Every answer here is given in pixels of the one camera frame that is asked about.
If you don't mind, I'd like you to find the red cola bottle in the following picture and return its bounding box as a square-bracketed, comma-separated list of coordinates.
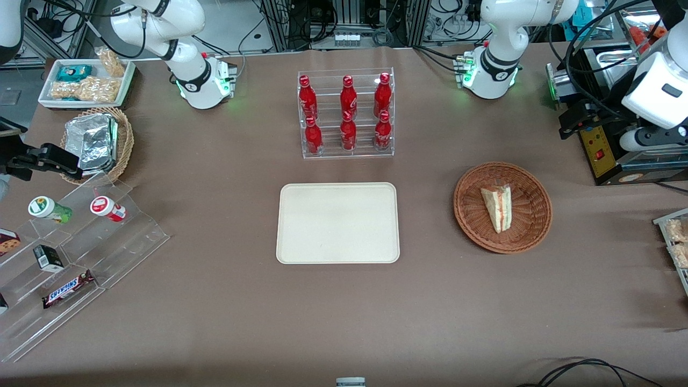
[374, 73, 392, 119]
[340, 111, 358, 152]
[374, 111, 393, 152]
[340, 75, 359, 120]
[298, 75, 319, 120]
[304, 117, 324, 156]

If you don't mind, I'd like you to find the small black box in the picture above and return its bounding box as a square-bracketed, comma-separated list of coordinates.
[33, 245, 65, 273]

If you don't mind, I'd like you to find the teal snack packet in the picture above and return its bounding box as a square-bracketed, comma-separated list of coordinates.
[56, 64, 93, 83]

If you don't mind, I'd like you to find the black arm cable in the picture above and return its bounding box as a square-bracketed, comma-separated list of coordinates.
[547, 0, 654, 121]

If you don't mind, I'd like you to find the triangular sandwich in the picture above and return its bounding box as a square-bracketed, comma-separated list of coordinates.
[480, 184, 512, 234]

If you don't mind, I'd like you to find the light brown wicker basket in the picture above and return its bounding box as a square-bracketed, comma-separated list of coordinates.
[60, 106, 134, 185]

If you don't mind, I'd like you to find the clear acrylic stepped display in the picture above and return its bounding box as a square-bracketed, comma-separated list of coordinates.
[0, 172, 171, 364]

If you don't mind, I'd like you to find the cream rectangular tray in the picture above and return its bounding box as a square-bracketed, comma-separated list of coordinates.
[276, 182, 400, 264]

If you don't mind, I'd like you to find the black floor cable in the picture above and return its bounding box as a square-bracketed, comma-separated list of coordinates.
[515, 358, 665, 387]

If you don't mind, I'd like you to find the red lid drink cup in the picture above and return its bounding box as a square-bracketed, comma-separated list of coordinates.
[90, 196, 128, 223]

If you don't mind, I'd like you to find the brown table cloth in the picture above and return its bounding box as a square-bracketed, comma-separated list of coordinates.
[0, 45, 688, 387]

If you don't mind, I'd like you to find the large clear peanut bag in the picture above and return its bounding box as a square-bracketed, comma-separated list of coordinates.
[50, 76, 121, 104]

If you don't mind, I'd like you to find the white rectangular snack tray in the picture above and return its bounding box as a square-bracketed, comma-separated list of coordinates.
[38, 58, 136, 110]

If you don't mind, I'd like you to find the cookie box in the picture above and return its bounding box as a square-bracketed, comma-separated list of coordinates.
[0, 228, 22, 257]

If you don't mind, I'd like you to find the round brown wicker basket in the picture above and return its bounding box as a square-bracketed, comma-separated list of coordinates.
[453, 162, 553, 254]

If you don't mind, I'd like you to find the green lid drink cup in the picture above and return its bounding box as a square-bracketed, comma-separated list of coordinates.
[28, 196, 74, 225]

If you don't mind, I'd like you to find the small clear peanut bag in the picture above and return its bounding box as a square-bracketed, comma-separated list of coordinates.
[95, 47, 127, 78]

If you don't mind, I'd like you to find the clear acrylic bottle rack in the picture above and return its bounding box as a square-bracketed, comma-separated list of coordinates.
[297, 67, 395, 160]

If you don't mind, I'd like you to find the right edge snack tray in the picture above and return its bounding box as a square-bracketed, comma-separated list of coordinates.
[653, 208, 688, 297]

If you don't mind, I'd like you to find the Snickers chocolate bar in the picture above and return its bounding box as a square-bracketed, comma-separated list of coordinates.
[42, 269, 97, 310]

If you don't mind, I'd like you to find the silver foil package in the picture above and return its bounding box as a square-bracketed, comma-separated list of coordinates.
[64, 113, 119, 175]

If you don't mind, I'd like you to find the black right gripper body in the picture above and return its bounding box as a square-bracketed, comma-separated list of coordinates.
[0, 116, 26, 181]

